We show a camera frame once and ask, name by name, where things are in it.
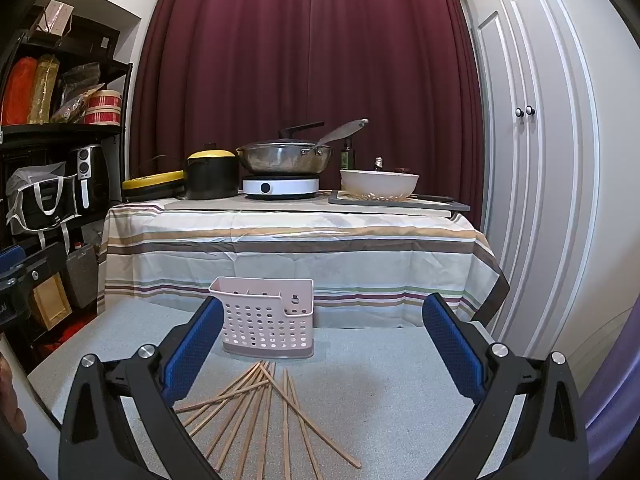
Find black and silver air fryer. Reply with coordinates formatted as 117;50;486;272
69;144;110;209

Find bunch of wooden chopsticks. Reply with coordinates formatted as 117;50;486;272
175;360;363;480

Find white cabinet doors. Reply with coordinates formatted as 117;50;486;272
470;0;631;361

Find dark plastic snack bag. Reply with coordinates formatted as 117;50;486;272
60;62;107;106

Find grey storage box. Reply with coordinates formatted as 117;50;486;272
65;244;99;309

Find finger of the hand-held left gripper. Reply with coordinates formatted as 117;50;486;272
0;246;27;286

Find striped tablecloth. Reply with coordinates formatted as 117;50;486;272
97;200;511;328

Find white plastic basket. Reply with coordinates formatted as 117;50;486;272
208;276;315;360

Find person's left hand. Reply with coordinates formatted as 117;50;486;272
0;356;27;436

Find dark red curtain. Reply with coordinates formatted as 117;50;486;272
127;0;485;231

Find white colander bowl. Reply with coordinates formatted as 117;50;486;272
340;169;420;200

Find black storage shelf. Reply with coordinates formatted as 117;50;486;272
0;30;134;351

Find grey textured table cover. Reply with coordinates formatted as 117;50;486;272
27;300;532;480

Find wooden framed board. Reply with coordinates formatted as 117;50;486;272
31;274;74;332

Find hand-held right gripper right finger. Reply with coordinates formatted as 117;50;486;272
422;294;590;480

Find yellow-lidded electric griddle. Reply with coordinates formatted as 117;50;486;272
122;170;187;204

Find black and white tote bag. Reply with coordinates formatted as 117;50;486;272
6;161;82;253

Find black pot with yellow lid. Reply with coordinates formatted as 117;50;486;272
186;148;240;201

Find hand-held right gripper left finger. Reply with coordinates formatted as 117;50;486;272
59;299;224;480

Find white induction cooker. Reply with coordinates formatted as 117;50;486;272
242;175;321;201

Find colourful snack bag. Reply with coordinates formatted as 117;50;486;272
50;87;95;124

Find steel wok with long handle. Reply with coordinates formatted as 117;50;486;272
236;119;370;176

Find red striped round box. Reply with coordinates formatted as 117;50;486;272
82;89;123;126

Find grey tray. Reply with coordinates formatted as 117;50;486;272
328;190;471;213

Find cardboard box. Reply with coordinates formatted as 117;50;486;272
62;14;121;61

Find beige countertop board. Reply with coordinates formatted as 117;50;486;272
164;194;453;219

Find orange packet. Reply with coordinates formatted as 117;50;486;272
2;57;37;126

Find pink gift bag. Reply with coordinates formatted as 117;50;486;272
34;0;75;37

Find wok lid with black handle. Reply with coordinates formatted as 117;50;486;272
278;121;326;142

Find gold packet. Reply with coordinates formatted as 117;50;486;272
27;53;61;125

